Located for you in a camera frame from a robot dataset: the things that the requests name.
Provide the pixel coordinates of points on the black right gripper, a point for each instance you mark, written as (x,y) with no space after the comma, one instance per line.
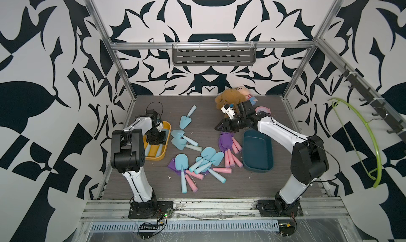
(225,123)

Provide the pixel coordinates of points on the light blue heart shovel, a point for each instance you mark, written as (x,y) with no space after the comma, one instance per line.
(178,134)

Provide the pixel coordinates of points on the yellow plastic storage box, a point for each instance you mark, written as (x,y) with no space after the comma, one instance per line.
(166,125)

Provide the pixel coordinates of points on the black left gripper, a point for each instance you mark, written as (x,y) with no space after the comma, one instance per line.
(161,140)

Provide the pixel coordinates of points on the grey metal wall shelf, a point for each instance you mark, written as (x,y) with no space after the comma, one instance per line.
(214,54)

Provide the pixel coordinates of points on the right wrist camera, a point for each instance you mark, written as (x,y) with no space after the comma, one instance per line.
(229,111)

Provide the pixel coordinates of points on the green plastic hanger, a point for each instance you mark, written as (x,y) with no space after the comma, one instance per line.
(359,141)

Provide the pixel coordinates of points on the light blue dirty-handle shovel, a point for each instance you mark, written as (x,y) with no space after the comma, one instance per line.
(182,144)

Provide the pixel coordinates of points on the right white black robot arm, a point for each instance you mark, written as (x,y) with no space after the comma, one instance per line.
(308,156)

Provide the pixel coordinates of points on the small pig doll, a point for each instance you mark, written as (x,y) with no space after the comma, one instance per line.
(249,97)

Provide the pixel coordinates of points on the pink alarm clock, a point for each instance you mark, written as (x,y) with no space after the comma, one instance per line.
(263,109)

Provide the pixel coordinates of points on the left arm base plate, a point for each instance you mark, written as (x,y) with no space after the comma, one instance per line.
(149,210)

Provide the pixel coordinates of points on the dark teal storage box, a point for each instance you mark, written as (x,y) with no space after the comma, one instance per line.
(257,152)

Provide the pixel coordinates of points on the brown plush dog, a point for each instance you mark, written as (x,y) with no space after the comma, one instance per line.
(231,97)

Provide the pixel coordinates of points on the light blue pointed trowel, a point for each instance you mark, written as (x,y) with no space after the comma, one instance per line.
(186,120)

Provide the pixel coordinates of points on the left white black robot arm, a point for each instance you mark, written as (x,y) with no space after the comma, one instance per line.
(128,154)

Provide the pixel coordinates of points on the white perforated cable duct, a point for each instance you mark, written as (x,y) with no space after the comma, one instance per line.
(192,226)

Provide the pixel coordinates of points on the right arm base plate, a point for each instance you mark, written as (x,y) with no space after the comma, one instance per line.
(279,208)

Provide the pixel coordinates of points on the black wall hook rail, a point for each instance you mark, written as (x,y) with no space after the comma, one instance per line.
(383,110)

